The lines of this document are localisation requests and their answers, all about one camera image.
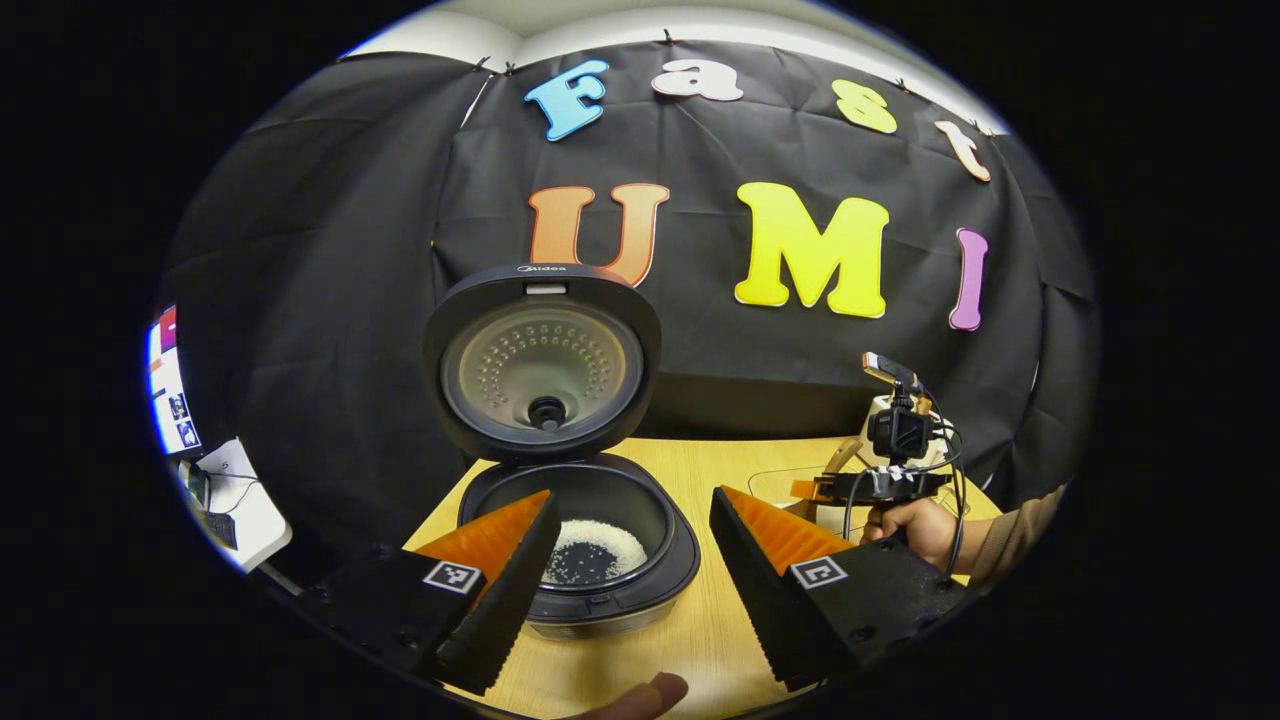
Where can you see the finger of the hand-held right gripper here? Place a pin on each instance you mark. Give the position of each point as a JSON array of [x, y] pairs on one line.
[[825, 488]]

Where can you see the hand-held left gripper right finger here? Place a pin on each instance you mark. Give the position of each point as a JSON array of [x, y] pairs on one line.
[[760, 600]]

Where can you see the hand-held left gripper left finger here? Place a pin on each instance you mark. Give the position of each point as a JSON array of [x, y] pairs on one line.
[[510, 600]]

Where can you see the clear box of white rice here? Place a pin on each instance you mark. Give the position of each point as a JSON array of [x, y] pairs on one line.
[[780, 480]]

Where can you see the white rice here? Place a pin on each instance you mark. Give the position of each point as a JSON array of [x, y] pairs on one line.
[[600, 545]]

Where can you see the dark grey rice cooker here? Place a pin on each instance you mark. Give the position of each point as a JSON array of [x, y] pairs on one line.
[[540, 370]]

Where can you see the white toaster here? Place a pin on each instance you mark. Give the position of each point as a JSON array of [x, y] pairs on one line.
[[878, 404]]

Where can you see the black backdrop cloth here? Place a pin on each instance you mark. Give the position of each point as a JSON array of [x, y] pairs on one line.
[[800, 370]]

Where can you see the white side desk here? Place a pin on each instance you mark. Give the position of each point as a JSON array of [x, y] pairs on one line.
[[250, 510]]

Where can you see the black keyboard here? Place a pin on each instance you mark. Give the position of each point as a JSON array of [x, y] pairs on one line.
[[222, 530]]

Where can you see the grey desk device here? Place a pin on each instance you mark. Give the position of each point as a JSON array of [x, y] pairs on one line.
[[197, 485]]

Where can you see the computer monitor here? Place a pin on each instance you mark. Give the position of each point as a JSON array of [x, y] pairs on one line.
[[170, 400]]

